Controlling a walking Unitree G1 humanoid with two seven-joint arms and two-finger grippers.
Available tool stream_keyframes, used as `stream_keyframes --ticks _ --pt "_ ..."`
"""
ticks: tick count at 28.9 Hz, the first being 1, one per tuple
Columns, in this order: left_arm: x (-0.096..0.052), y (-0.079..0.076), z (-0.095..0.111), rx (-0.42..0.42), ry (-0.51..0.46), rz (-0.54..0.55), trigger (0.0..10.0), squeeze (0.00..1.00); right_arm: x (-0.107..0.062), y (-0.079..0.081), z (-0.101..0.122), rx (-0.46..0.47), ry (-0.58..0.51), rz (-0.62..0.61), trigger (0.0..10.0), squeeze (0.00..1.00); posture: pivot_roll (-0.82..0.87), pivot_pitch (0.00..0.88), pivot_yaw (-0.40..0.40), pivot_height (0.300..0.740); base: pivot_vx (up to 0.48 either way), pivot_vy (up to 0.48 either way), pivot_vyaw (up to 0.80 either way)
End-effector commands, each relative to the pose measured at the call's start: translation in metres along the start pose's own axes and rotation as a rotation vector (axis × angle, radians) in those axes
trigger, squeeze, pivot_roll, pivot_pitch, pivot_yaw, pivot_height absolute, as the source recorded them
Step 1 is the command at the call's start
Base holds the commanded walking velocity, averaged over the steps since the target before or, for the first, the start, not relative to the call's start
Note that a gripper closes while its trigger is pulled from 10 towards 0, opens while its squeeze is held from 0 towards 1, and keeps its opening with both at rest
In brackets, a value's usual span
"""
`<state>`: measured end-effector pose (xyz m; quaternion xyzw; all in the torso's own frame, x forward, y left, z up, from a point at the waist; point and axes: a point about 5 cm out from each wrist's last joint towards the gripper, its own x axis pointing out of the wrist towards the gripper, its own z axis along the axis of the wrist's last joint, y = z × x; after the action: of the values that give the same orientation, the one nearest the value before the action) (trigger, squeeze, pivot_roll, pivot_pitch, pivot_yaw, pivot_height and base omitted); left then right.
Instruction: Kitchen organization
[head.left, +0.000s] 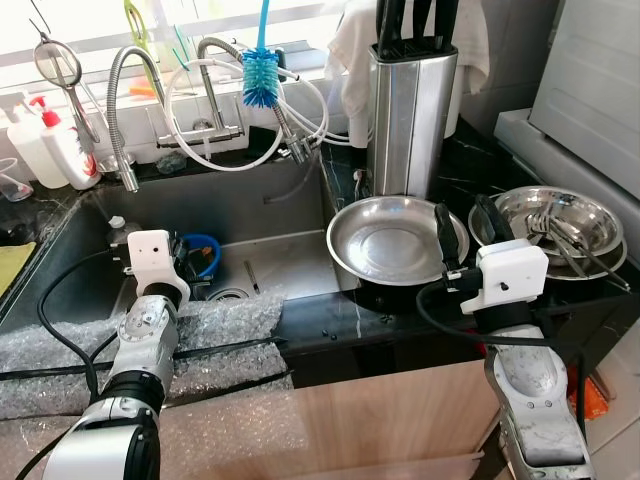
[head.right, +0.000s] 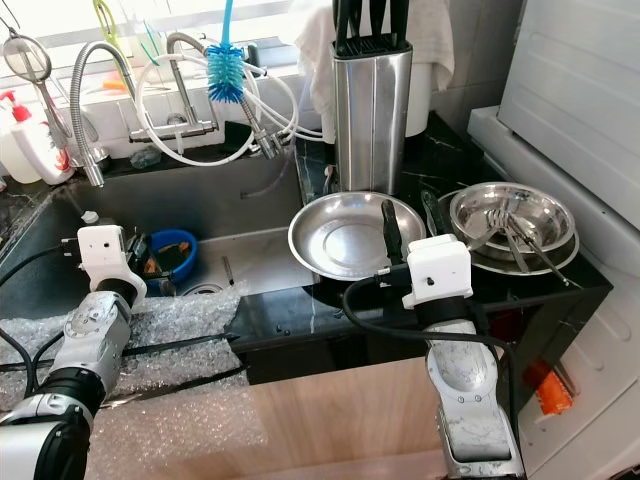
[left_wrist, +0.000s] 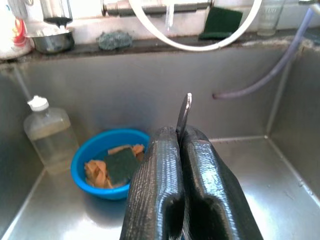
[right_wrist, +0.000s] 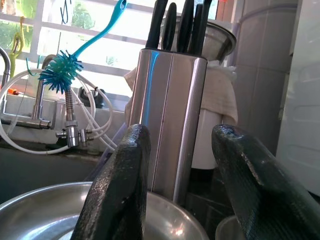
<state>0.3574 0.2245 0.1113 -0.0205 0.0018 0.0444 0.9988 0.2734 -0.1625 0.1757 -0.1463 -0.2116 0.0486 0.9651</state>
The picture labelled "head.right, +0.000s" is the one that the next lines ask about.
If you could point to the steel mesh strainer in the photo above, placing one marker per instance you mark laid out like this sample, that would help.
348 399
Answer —
27 57

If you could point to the blue plastic bowl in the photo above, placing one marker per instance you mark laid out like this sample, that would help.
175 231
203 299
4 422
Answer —
185 250

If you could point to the blue grey scrub cloth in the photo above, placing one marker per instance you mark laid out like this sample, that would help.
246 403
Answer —
146 157

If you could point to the long steel cutlery piece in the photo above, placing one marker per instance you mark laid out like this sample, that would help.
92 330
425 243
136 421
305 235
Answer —
555 265

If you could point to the blue bottle brush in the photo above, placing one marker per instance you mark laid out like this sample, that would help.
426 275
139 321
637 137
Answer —
226 75

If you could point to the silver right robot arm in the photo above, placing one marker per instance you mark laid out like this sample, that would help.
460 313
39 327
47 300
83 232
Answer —
470 400

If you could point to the steel fork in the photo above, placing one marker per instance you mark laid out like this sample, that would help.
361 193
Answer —
500 225

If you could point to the orange plastic item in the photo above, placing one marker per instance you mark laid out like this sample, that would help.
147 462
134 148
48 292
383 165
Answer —
550 390

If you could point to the steel knife block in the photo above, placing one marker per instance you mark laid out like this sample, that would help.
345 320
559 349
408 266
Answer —
370 120

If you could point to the clear bubble wrap sheet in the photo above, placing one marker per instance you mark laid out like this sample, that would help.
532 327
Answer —
190 320

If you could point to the white ribbed appliance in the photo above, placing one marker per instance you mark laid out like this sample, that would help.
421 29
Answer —
580 80

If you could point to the white red pump bottle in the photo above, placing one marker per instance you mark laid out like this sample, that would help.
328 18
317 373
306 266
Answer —
50 155

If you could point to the thin white plastic tube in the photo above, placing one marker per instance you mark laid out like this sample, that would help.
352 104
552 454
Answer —
295 100

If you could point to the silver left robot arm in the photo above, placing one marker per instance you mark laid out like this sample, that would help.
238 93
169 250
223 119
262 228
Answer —
95 335

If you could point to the steel wall mixer tap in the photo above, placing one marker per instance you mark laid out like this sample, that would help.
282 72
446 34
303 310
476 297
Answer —
175 127

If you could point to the wooden cabinet front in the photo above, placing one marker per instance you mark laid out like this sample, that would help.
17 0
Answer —
310 420

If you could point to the steel flexible spray faucet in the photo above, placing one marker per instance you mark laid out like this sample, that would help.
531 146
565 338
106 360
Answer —
80 120

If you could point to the steel kitchen sink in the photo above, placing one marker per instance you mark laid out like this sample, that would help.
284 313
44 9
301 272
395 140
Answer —
240 250

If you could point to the white plastic tube hoop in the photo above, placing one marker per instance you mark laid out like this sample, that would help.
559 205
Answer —
190 163

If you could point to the black cabinet end panel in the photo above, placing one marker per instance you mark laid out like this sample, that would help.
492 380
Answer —
560 320

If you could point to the steel bowl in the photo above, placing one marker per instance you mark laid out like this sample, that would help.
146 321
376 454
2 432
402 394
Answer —
552 203

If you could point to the lime green hanging hook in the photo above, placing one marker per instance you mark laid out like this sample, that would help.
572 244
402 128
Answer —
108 18

